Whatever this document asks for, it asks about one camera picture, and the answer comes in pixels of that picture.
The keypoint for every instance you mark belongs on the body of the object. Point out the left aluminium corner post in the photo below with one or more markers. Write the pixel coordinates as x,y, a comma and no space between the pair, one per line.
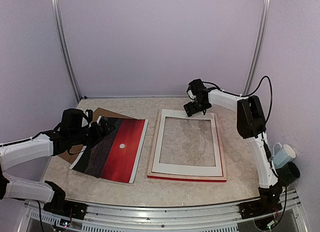
64,49

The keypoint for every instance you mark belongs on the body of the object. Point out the red and dark photo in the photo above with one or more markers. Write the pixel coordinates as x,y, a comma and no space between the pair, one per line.
117,156

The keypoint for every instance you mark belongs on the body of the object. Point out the aluminium corner post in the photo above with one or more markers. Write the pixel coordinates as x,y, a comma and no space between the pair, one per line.
258,45
64,49

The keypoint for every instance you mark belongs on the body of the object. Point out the black cup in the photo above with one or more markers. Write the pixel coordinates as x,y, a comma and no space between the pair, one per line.
288,173

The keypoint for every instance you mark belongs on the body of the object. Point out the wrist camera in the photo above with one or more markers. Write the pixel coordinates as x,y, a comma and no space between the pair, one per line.
73,118
196,90

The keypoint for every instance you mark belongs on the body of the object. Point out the white mat board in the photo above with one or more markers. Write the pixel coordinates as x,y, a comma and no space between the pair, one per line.
187,167

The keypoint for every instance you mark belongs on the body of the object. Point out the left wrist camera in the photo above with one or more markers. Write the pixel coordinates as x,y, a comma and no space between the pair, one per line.
73,118

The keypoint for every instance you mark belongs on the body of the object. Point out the back aluminium rail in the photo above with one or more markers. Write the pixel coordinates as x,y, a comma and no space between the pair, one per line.
132,97

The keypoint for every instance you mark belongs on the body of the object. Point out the red wooden picture frame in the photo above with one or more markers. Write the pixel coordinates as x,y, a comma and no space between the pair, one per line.
187,178

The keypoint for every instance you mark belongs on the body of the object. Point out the right aluminium corner post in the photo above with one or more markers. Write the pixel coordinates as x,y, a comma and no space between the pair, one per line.
258,45

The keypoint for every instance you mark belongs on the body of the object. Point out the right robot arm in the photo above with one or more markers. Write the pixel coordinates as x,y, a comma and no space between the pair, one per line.
251,126

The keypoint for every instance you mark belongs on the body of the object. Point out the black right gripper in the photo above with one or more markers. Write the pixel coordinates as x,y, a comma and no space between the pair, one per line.
193,110

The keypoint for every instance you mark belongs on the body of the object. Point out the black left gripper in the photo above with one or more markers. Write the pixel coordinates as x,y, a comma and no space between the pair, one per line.
98,134

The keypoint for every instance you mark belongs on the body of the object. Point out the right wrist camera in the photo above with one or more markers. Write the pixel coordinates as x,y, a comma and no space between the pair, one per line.
196,90

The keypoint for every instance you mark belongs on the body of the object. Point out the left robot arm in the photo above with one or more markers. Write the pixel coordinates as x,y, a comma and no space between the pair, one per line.
23,162

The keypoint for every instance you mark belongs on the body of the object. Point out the front aluminium rail base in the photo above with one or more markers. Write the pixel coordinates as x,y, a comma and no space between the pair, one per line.
223,217

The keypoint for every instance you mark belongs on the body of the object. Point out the white cup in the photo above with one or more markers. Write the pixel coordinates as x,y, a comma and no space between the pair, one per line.
287,152

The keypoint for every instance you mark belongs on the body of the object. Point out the brown backing board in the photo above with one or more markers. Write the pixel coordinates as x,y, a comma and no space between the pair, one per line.
76,150

